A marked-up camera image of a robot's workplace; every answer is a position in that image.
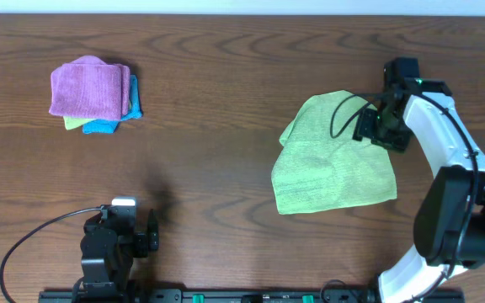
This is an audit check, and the light green cloth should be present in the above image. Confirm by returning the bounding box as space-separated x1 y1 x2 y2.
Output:
271 90 397 215

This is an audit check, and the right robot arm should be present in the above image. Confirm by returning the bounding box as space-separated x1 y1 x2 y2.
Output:
354 77 485 302

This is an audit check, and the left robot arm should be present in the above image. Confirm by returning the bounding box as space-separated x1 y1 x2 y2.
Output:
71 205 159 302

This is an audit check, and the folded blue cloth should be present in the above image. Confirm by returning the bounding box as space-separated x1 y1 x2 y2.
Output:
82 75 142 135

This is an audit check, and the folded pale green cloth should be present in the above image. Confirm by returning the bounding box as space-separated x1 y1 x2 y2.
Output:
63 116 93 130

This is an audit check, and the folded purple cloth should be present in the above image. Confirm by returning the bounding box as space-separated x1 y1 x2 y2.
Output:
49 56 131 121

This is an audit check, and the left black cable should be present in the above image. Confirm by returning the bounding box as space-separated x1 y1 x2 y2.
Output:
0 205 104 303

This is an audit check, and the black cable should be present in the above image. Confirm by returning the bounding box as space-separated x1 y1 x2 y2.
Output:
0 205 104 303
329 91 479 303

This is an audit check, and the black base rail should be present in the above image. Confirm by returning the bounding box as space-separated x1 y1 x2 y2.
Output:
38 289 466 303

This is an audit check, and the right black cable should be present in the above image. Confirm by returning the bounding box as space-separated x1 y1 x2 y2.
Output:
329 91 479 303

